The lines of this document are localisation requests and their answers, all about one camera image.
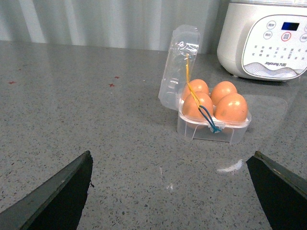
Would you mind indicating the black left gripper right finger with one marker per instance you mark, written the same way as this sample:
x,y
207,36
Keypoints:
x,y
282,193

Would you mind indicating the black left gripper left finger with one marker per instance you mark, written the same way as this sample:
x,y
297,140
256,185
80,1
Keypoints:
x,y
57,204

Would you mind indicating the brown egg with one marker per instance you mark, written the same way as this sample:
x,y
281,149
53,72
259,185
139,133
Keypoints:
x,y
233,107
191,110
198,85
221,90

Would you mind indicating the clear plastic egg box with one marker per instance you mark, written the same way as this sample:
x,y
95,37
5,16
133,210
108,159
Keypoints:
x,y
182,54

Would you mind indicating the blue rubber band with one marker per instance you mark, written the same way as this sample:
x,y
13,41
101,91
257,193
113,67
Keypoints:
x,y
205,113

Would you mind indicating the white Joyoung cooker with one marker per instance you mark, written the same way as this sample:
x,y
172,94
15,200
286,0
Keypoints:
x,y
264,39

